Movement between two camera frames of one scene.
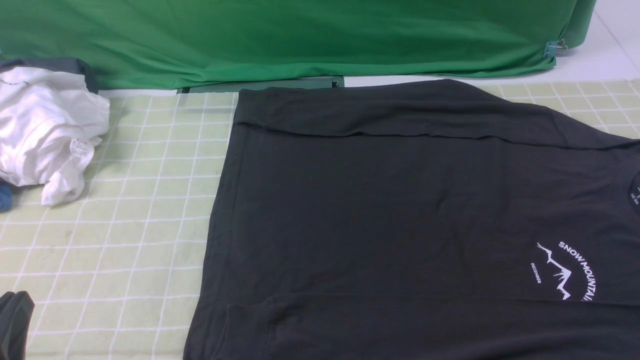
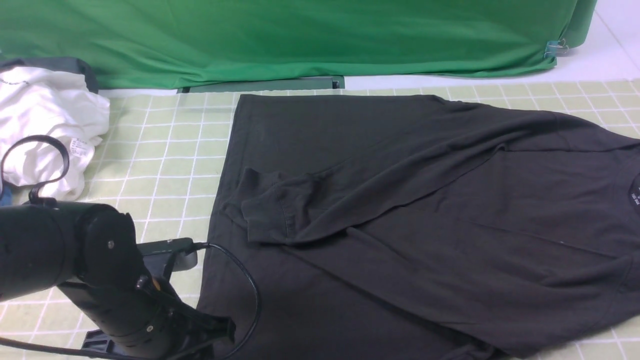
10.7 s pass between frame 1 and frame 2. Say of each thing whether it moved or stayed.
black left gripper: moved
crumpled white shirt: stayed
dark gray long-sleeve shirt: stayed
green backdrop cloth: stayed
